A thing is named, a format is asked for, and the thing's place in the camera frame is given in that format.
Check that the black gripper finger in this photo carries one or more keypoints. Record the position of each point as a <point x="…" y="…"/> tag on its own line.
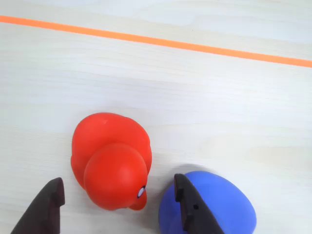
<point x="41" y="214"/>
<point x="197" y="219"/>

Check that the red rubber duck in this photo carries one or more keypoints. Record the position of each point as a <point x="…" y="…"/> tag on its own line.
<point x="112" y="158"/>

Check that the blue rubber duck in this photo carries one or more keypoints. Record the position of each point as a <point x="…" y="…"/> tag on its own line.
<point x="226" y="202"/>

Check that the long orange tape strip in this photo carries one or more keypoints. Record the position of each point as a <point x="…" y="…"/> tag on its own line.
<point x="156" y="40"/>

